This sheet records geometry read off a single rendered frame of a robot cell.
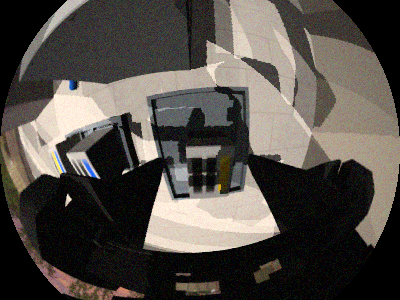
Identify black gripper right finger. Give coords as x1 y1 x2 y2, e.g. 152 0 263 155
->
248 154 341 233

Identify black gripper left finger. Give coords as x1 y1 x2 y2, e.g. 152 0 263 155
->
60 158 163 249

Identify blue thin bar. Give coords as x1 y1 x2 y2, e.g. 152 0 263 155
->
69 81 77 91

